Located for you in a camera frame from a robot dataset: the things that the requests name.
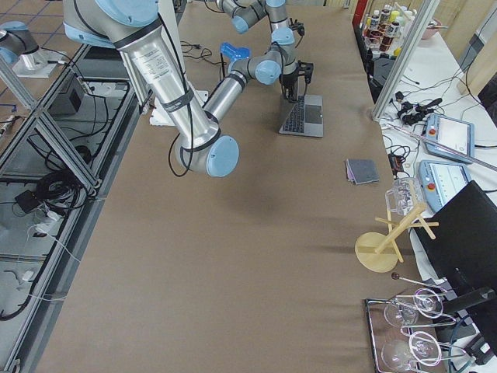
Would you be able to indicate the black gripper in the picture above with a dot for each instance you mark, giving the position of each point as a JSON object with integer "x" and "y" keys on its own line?
{"x": 288, "y": 81}

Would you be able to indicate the grey laptop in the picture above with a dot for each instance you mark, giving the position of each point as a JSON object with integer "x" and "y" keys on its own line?
{"x": 302, "y": 118}

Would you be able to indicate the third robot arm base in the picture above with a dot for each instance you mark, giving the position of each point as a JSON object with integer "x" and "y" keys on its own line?
{"x": 21, "y": 51}

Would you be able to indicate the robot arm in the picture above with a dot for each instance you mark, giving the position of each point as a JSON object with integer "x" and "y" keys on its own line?
{"x": 244, "y": 17}
{"x": 138, "y": 32}

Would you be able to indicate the blue desk lamp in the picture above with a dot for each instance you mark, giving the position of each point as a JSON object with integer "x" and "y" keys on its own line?
{"x": 233, "y": 53}

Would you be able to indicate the bottles and jars group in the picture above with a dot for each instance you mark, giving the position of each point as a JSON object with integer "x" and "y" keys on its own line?
{"x": 384, "y": 26}

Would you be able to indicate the grey felt cloth stack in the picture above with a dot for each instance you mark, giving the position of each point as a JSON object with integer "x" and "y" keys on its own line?
{"x": 361, "y": 171}

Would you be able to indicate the small black electronic box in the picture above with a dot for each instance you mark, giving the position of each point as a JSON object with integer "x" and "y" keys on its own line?
{"x": 396, "y": 163}

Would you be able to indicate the clear glass mug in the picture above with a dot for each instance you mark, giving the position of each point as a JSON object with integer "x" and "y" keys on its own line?
{"x": 405, "y": 193}

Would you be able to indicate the upper teach pendant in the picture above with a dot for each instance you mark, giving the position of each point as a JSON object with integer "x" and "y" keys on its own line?
{"x": 451, "y": 132}

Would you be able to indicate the teach pendant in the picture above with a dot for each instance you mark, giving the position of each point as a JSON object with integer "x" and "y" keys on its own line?
{"x": 451, "y": 132}
{"x": 441, "y": 181}

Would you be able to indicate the lower teach pendant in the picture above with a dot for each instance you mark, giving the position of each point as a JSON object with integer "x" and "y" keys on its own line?
{"x": 441, "y": 181}

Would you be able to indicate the wooden cup tree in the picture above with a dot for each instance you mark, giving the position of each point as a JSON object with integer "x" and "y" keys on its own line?
{"x": 380, "y": 253}

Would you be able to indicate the black monitor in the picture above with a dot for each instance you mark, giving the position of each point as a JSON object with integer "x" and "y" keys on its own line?
{"x": 464, "y": 252}

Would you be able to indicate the upper wine glass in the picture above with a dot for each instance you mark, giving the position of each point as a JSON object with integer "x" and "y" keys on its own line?
{"x": 405, "y": 309}

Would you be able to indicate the wine glass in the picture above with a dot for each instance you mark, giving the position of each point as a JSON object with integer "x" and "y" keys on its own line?
{"x": 421, "y": 348}
{"x": 405, "y": 309}

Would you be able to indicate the metal glass rack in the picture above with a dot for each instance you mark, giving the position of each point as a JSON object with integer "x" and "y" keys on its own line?
{"x": 381, "y": 332}

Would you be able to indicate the black power adapter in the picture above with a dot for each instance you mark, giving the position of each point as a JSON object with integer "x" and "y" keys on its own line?
{"x": 27, "y": 201}

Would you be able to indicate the lower wine glass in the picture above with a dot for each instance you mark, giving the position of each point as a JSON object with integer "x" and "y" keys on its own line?
{"x": 421, "y": 348}

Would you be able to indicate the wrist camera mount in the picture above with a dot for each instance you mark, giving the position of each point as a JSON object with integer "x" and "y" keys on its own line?
{"x": 297, "y": 26}
{"x": 306, "y": 70}

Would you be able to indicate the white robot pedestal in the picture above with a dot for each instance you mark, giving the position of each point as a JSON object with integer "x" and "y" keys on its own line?
{"x": 177, "y": 102}

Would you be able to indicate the aluminium frame post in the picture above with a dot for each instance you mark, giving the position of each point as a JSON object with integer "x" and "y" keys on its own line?
{"x": 418, "y": 27}

